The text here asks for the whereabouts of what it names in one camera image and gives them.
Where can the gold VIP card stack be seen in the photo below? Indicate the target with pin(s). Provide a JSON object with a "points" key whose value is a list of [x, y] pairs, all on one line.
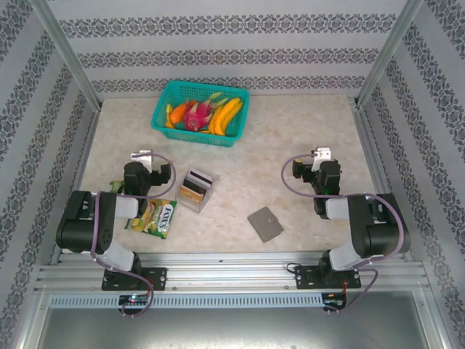
{"points": [[190, 196]]}

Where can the black VIP card stack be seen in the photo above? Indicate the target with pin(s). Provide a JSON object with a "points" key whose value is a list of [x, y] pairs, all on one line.
{"points": [[196, 185]]}

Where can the clear plastic card box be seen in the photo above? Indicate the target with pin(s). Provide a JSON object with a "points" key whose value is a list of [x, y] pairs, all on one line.
{"points": [[196, 207]]}

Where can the grey leather card holder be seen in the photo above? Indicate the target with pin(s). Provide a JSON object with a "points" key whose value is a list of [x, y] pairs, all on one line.
{"points": [[265, 223]]}

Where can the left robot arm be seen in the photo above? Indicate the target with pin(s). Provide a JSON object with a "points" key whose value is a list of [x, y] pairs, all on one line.
{"points": [[83, 221]]}

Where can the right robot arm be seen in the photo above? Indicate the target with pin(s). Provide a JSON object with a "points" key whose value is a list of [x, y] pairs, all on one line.
{"points": [[385, 232]]}

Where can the small green candy wrapper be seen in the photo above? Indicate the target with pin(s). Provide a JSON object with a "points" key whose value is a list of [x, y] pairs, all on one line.
{"points": [[115, 186]]}

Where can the Fox's candy bag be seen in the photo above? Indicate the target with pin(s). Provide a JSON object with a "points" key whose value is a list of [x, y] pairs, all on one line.
{"points": [[160, 218]]}

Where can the orange fruit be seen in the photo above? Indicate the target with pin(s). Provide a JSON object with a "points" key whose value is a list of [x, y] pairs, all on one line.
{"points": [[178, 112]]}

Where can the pink dragon fruit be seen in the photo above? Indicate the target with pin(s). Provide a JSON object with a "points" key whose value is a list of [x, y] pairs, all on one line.
{"points": [[194, 116]]}

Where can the small yellow fruit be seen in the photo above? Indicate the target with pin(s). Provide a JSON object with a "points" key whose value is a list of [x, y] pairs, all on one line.
{"points": [[168, 109]]}

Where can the yellow banana bunch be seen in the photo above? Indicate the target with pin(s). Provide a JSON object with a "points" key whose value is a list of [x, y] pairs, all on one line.
{"points": [[223, 116]]}

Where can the teal plastic basket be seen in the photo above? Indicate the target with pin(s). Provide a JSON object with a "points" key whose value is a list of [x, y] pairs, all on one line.
{"points": [[170, 91]]}

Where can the grey metal sheet panel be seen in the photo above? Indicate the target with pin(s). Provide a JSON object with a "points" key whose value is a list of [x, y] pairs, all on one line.
{"points": [[232, 331]]}

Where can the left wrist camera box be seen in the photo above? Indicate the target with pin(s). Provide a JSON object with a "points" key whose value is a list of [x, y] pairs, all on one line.
{"points": [[145, 160]]}

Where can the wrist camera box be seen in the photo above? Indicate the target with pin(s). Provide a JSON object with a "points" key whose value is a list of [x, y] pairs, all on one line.
{"points": [[323, 154], [145, 160]]}

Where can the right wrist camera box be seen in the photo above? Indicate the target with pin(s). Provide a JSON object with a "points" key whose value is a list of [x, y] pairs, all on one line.
{"points": [[323, 154]]}

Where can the aluminium side rail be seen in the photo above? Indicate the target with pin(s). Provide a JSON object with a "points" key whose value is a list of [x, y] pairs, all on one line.
{"points": [[75, 185], [370, 145]]}

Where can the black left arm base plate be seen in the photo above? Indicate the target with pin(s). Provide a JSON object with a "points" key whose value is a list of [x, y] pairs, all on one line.
{"points": [[156, 278]]}

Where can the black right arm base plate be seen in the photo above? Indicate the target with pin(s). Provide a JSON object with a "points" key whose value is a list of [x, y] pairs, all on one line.
{"points": [[305, 278]]}

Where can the aluminium mounting rail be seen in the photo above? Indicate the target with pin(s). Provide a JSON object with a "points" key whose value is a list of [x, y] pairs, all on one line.
{"points": [[225, 270]]}

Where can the aluminium frame post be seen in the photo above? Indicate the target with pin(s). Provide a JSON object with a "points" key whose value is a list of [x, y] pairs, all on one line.
{"points": [[67, 51], [388, 51]]}

